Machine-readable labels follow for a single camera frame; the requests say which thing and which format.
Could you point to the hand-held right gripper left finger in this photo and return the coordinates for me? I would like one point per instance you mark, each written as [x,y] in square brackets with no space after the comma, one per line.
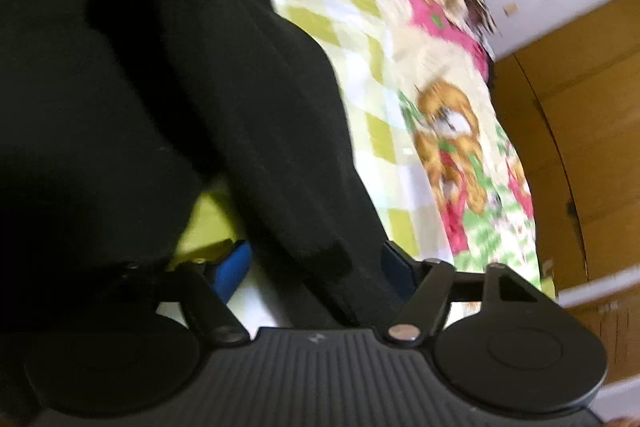
[234,268]

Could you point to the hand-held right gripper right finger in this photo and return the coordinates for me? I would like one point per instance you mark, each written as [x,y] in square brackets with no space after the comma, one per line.
[398,268]

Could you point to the black pants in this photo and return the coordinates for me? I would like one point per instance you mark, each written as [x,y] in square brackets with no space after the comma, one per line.
[165,107]

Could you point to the printed cartoon blanket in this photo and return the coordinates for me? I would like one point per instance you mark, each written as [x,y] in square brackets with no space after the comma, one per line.
[450,132]

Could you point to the wooden wardrobe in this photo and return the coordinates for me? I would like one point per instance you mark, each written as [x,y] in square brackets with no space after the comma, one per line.
[575,147]

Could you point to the green checked plastic sheet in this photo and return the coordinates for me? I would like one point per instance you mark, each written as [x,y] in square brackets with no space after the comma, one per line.
[325,22]

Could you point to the black and white striped cloth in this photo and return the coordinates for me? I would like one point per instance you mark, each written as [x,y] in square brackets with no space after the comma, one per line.
[481,9]

